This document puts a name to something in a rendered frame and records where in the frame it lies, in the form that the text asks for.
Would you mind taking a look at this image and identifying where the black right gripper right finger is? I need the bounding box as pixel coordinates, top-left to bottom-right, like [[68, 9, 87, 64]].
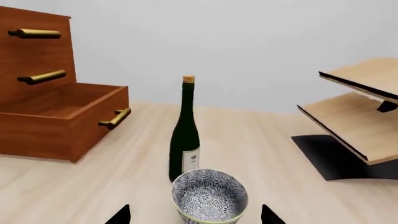
[[261, 203, 286, 224]]

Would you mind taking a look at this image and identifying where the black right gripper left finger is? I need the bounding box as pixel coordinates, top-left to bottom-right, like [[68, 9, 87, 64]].
[[104, 203, 131, 224]]

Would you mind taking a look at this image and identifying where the dark green wine bottle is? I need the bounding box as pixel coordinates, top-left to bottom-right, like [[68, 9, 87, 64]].
[[169, 75, 201, 183]]

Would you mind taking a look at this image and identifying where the open wooden cabinet drawer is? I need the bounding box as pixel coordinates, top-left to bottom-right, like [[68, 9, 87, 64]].
[[0, 82, 129, 164]]

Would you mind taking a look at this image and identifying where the brown wooden cabinet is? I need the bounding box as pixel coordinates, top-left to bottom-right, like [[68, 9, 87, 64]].
[[0, 6, 77, 114]]

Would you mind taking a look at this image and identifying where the patterned blue white cup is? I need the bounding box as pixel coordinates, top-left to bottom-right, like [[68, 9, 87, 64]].
[[171, 168, 249, 222]]

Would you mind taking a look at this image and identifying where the two-tier wooden shelf rack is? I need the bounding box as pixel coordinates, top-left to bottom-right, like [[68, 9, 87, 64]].
[[290, 56, 398, 181]]

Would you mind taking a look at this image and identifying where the brass drawer handle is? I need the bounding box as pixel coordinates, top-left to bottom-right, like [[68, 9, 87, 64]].
[[8, 28, 62, 40], [17, 69, 67, 86], [98, 108, 132, 131]]

